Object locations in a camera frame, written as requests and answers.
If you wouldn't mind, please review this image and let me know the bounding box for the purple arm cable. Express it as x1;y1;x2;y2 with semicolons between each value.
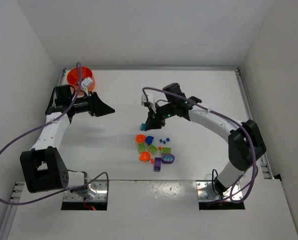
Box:
141;86;259;203
0;61;110;206

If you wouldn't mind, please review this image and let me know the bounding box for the lime green lego brick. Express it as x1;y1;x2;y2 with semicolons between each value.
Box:
137;142;146;153
147;144;159;155
160;147;172;155

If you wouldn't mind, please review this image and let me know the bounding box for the aluminium table frame rail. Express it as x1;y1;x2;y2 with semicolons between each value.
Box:
235;68;274;179

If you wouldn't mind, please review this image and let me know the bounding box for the purple 2x4 lego brick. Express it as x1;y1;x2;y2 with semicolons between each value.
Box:
153;157;162;172

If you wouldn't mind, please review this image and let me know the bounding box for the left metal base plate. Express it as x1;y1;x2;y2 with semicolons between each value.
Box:
62;180;108;203

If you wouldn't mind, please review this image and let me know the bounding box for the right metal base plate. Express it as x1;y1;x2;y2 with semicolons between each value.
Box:
195;180;243;203

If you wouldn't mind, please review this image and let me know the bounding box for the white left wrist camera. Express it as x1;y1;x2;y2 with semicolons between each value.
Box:
81;77;94;95

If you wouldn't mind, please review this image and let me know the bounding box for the teal 2x4 lego brick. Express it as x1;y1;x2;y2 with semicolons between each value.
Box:
139;123;146;132

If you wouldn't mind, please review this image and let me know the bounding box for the orange round lego piece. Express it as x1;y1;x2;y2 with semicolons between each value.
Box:
139;151;151;162
136;134;146;143

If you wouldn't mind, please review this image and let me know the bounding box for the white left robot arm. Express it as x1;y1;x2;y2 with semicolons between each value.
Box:
20;84;115;198

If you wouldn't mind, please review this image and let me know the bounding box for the blue rounded lego piece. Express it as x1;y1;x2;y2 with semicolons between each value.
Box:
145;135;154;145

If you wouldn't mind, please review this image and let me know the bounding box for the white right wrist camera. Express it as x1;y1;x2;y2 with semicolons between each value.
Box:
141;93;156;112

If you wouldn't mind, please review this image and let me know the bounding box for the purple rounded flower lego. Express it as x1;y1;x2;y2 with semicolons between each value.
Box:
161;153;175;164

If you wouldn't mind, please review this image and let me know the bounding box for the orange divided round container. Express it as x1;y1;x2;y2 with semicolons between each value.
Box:
66;66;97;93

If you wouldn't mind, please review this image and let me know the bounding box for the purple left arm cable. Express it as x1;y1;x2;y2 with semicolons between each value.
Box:
0;61;110;206

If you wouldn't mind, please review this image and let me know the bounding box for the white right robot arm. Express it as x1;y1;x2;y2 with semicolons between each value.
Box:
141;83;267;199

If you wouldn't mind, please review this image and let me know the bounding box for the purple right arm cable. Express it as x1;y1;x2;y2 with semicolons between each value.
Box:
141;86;259;203

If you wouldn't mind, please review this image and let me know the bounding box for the metal base plate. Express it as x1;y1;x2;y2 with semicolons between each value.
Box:
62;180;108;203
195;180;243;203

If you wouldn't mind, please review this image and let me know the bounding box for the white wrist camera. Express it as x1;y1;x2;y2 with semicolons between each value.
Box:
81;77;94;95
141;93;156;112

